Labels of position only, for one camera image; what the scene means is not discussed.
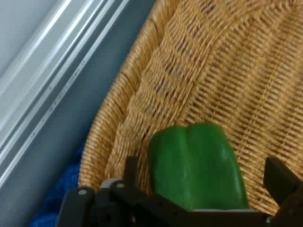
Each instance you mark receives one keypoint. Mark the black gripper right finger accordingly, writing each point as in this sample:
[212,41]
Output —
[284,184]

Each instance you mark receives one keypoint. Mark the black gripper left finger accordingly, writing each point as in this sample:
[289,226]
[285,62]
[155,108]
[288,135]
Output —
[78,208]

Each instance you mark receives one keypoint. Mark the green bell pepper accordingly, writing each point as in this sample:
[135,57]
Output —
[194,165]

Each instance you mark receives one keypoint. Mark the long aluminium frame rail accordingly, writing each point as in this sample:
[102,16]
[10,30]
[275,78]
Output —
[47,59]

